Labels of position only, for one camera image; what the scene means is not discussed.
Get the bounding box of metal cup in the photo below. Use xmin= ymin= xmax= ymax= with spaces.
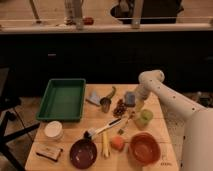
xmin=100 ymin=97 xmax=111 ymax=113

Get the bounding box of green plastic tray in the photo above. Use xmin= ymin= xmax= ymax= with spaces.
xmin=36 ymin=78 xmax=86 ymax=122

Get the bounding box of orange bowl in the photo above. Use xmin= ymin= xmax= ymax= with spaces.
xmin=128 ymin=132 xmax=161 ymax=166

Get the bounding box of bunch of dark grapes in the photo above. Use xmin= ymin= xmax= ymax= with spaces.
xmin=113 ymin=99 xmax=127 ymax=117

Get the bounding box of green chili pepper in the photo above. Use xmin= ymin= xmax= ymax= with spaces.
xmin=106 ymin=86 xmax=116 ymax=99

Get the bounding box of grey cloth piece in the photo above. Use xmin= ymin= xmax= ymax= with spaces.
xmin=86 ymin=91 xmax=100 ymax=106

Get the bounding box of black chair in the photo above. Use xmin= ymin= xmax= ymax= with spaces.
xmin=0 ymin=68 xmax=41 ymax=171

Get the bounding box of dark purple bowl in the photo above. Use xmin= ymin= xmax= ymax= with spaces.
xmin=69 ymin=139 xmax=97 ymax=169

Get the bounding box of wooden black eraser block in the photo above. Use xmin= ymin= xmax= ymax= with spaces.
xmin=36 ymin=144 xmax=63 ymax=162

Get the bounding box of green plastic cup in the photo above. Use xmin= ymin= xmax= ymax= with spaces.
xmin=135 ymin=109 xmax=153 ymax=129

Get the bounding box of yellow corn cob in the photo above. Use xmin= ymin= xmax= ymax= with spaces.
xmin=102 ymin=131 xmax=110 ymax=158

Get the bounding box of blue sponge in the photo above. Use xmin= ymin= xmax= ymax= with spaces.
xmin=124 ymin=92 xmax=135 ymax=107

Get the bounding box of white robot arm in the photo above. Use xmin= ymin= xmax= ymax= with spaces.
xmin=135 ymin=70 xmax=213 ymax=171

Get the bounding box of white round container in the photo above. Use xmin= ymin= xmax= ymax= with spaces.
xmin=44 ymin=121 xmax=63 ymax=140

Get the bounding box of red object on counter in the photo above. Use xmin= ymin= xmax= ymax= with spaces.
xmin=83 ymin=17 xmax=94 ymax=25

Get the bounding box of small green handled spoon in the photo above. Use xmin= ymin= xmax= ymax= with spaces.
xmin=117 ymin=111 xmax=135 ymax=135

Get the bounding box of orange round fruit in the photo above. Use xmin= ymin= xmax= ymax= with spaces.
xmin=110 ymin=136 xmax=125 ymax=151

